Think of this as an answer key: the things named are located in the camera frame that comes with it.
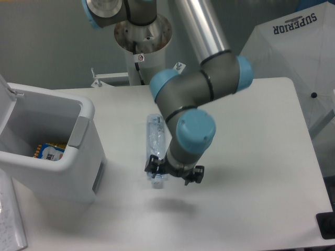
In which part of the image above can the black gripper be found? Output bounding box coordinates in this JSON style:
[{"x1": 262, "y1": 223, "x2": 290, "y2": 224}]
[{"x1": 144, "y1": 154, "x2": 205, "y2": 186}]

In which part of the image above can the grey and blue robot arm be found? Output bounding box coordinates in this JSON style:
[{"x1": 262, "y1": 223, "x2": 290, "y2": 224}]
[{"x1": 82, "y1": 1, "x2": 253, "y2": 184}]

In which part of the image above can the white trash can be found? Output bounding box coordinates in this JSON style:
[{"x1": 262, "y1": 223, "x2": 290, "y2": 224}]
[{"x1": 1, "y1": 79, "x2": 106, "y2": 203}]

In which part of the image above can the clear plastic water bottle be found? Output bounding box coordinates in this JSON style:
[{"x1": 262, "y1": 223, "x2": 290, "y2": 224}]
[{"x1": 146, "y1": 113, "x2": 168, "y2": 189}]

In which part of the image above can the yellow blue snack package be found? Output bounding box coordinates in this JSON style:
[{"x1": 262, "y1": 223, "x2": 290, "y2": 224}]
[{"x1": 33, "y1": 142, "x2": 66, "y2": 161}]

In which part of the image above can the black device at table edge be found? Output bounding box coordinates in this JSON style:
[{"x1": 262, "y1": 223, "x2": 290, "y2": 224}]
[{"x1": 316, "y1": 212, "x2": 334, "y2": 239}]

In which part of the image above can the white umbrella with lettering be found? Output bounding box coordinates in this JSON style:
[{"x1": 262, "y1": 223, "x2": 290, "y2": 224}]
[{"x1": 241, "y1": 2, "x2": 334, "y2": 138}]

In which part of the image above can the white paper notepad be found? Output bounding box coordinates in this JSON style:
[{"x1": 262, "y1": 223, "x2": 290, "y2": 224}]
[{"x1": 1, "y1": 170, "x2": 28, "y2": 250}]

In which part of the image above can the white metal mounting bracket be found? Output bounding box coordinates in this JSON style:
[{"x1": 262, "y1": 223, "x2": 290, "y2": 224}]
[{"x1": 90, "y1": 62, "x2": 186, "y2": 88}]

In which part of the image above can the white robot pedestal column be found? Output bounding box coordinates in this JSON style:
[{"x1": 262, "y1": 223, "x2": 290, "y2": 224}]
[{"x1": 114, "y1": 14, "x2": 172, "y2": 86}]

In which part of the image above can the black cable on pedestal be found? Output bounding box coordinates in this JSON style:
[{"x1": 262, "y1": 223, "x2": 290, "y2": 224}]
[{"x1": 132, "y1": 41, "x2": 146, "y2": 86}]

